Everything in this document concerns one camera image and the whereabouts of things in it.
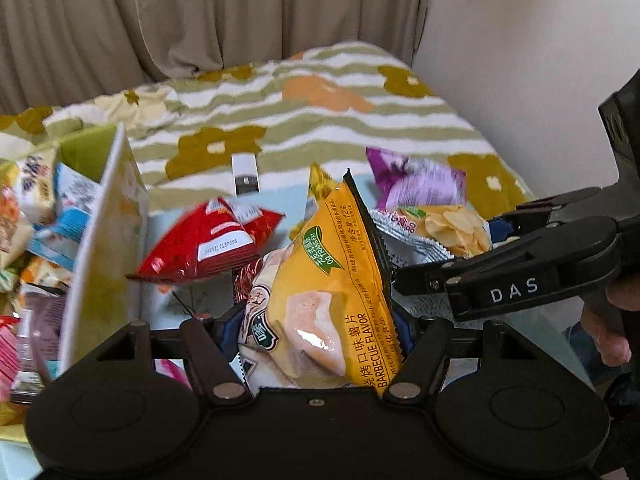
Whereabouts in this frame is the yellow potato chip packet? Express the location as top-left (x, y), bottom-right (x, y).
top-left (265, 169), bottom-right (405, 392)

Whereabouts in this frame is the heap of assorted snack bags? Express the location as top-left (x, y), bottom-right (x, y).
top-left (0, 152), bottom-right (108, 428)

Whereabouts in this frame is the floral striped blanket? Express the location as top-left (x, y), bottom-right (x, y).
top-left (0, 42), bottom-right (538, 221)

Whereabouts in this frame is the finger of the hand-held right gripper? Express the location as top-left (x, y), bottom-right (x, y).
top-left (394, 215), bottom-right (622, 324)
top-left (490, 186), bottom-right (611, 251)

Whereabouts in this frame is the small white box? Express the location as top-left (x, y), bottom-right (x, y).
top-left (231, 155), bottom-right (262, 197)

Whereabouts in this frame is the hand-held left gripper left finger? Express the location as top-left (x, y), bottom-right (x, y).
top-left (92, 317), bottom-right (253, 406)

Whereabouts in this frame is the purple snack packet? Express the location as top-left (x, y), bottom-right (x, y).
top-left (366, 147), bottom-right (468, 209)

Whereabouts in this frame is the beige curtain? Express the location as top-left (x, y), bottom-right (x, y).
top-left (0, 0), bottom-right (431, 116)

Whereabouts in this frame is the silver-edged chip packet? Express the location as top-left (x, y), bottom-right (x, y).
top-left (370, 205), bottom-right (493, 263)

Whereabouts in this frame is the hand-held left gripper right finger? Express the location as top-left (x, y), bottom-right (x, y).
top-left (382, 310), bottom-right (540, 404)

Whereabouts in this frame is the yellow-green cardboard box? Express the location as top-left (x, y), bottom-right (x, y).
top-left (0, 122), bottom-right (151, 376)

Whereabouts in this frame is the person's right hand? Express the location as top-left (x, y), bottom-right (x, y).
top-left (580, 272), bottom-right (640, 367)

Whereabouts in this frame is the red triangular snack packet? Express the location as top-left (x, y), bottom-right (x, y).
top-left (125, 197), bottom-right (286, 281)

